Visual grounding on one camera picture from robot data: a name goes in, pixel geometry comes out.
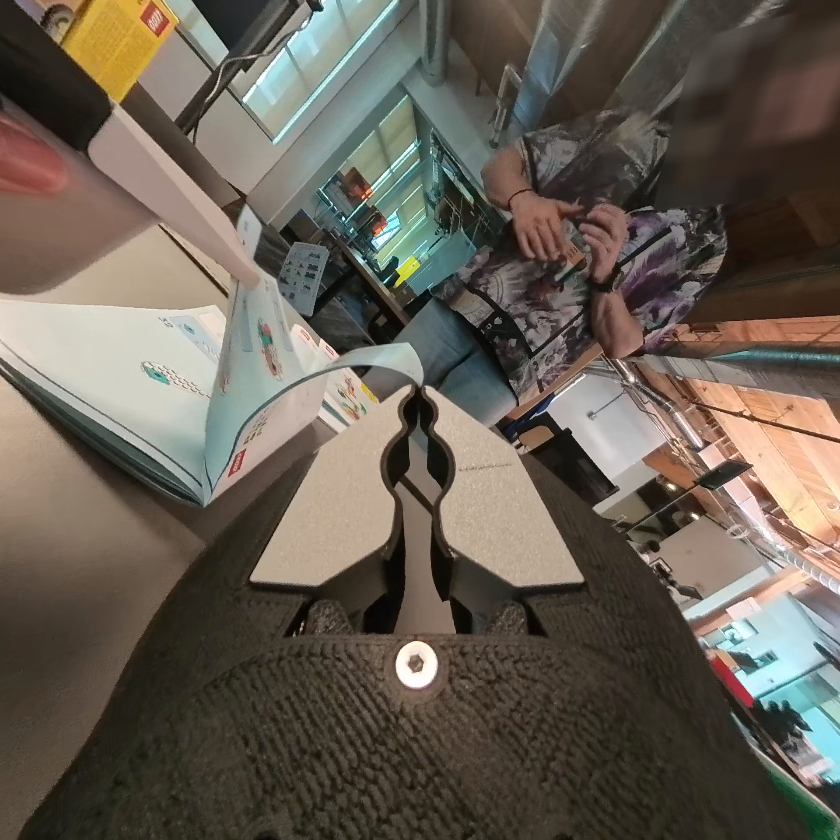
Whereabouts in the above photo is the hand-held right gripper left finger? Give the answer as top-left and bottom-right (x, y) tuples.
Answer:
(248, 384), (421, 631)

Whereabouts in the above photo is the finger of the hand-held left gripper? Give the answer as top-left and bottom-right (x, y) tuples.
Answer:
(0, 105), (260, 298)

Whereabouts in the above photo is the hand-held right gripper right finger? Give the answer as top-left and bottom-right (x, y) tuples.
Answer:
(419, 385), (586, 631)

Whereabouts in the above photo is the large instruction booklet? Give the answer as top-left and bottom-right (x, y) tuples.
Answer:
(0, 203), (427, 509)

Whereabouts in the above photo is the yellow toy set box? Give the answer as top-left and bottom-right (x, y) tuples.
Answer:
(39, 0), (179, 102)

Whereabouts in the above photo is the person's left hand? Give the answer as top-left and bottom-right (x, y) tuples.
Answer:
(0, 125), (72, 195)

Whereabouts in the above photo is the black mesh office chair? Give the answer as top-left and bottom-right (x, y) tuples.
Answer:
(525, 430), (618, 506)

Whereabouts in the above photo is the small booklet with unicorn picture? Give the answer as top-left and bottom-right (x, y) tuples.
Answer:
(318, 341), (385, 426)

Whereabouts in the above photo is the white pictogram sheet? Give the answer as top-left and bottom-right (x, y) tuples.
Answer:
(279, 241), (329, 317)

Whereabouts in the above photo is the small plain instruction booklet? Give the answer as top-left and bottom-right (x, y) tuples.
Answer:
(289, 322), (330, 368)

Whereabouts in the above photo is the long wooden table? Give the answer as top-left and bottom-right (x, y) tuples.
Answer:
(328, 223), (421, 329)

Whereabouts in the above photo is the black mounted panel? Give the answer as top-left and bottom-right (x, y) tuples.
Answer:
(696, 459), (754, 490)

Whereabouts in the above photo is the small colourful toy brick assembly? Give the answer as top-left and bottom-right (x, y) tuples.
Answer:
(554, 220), (589, 284)

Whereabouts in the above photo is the green plastic bin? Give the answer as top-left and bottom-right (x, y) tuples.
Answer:
(748, 755), (840, 840)

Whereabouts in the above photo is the silver ventilation duct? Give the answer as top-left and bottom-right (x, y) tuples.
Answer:
(646, 344), (840, 380)
(416, 0), (455, 83)

